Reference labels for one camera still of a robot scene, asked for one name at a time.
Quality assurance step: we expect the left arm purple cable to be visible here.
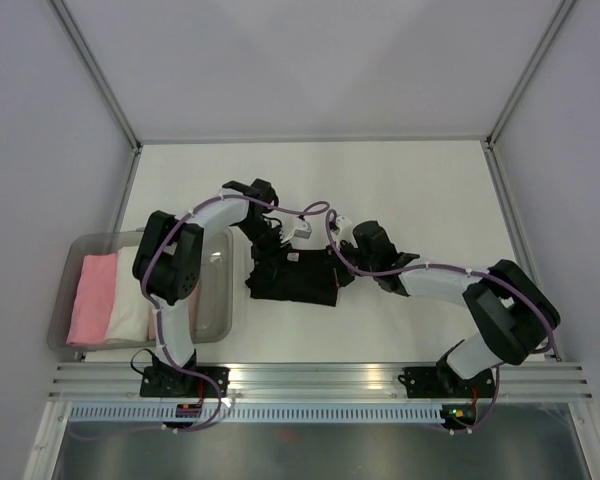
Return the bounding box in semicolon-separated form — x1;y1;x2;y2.
143;193;331;381

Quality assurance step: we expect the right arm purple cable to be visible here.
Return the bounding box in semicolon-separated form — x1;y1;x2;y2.
325;209;559;441

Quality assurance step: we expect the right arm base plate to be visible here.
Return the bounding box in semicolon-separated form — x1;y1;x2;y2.
397;366;495;400

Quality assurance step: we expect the black t-shirt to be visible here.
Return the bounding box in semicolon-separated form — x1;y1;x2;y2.
245;246;355;307

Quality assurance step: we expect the left aluminium frame post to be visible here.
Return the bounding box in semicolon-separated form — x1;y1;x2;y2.
47;0;142;151

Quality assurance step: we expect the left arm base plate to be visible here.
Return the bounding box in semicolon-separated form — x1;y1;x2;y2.
139;364;230;399

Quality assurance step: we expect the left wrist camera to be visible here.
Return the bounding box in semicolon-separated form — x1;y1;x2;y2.
282;217;312;242

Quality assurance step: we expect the aluminium frame post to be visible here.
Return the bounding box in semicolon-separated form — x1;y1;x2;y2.
47;0;142;151
483;0;579;151

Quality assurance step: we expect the slotted cable duct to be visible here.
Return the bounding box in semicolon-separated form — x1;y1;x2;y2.
69;402;460;424

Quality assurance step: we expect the white rolled t-shirt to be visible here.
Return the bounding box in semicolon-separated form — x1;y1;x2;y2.
105;246;151;344

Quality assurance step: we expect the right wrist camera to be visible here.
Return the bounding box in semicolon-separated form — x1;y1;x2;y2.
330;215;353;236

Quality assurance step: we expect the clear plastic bin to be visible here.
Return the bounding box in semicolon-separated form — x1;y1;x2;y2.
47;223;249;351

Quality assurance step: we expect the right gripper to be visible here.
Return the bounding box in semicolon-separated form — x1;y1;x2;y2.
315;238;377;288

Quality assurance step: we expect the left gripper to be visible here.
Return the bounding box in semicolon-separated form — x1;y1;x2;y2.
236;218;293;282

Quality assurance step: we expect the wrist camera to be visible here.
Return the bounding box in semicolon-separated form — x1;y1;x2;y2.
330;215;353;236
282;217;312;242

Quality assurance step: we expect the right aluminium frame post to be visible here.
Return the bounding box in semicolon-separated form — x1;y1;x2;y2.
483;0;579;151

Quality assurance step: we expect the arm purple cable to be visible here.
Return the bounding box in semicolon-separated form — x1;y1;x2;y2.
325;209;559;441
143;193;331;381

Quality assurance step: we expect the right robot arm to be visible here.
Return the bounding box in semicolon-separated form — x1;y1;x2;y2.
326;216;561;396

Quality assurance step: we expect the light pink rolled t-shirt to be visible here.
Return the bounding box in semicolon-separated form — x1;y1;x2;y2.
148;286;200;341

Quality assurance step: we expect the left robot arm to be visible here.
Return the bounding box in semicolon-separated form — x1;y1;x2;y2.
132;179;281;399

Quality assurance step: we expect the aluminium mounting rail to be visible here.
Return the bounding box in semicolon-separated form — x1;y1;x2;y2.
47;362;593;403

